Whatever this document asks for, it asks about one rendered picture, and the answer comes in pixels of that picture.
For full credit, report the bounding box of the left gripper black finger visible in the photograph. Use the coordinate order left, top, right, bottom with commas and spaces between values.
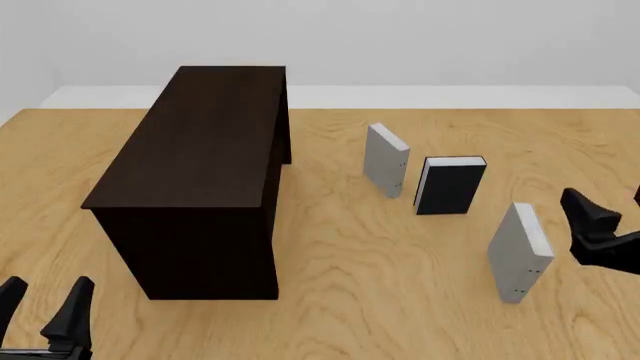
0, 276, 29, 341
39, 276, 96, 354

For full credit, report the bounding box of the black hardcover book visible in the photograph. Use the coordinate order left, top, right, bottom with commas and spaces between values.
412, 155, 487, 216

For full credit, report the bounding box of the dark brown wooden cabinet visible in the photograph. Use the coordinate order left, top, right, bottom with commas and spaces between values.
81, 65, 293, 301

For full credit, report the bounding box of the grey hardcover book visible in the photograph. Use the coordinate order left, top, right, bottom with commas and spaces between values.
363, 122, 412, 200
487, 201, 555, 305

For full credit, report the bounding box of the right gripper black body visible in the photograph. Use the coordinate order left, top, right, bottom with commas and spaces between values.
570, 228, 640, 273

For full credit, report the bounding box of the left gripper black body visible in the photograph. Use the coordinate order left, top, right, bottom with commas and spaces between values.
0, 346, 94, 360

